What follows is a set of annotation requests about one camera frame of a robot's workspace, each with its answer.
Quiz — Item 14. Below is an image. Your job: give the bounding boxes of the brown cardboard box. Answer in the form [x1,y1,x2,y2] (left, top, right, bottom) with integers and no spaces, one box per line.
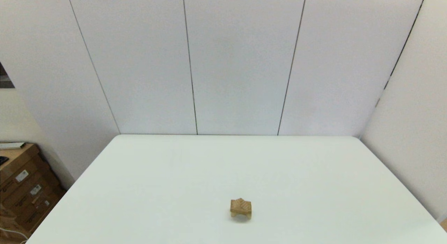
[0,167,58,211]
[10,186,67,234]
[0,143,46,188]

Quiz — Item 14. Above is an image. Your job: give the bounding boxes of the rectangular wooden building block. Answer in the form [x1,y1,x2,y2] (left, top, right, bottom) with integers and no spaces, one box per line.
[230,200,252,215]

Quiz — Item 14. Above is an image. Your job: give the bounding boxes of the flat cardboard sheet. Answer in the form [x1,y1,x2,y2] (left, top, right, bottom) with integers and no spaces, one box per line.
[0,202,25,243]

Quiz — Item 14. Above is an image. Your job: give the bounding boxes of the thin white cable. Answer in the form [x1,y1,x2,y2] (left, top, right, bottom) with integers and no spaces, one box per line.
[0,227,28,244]

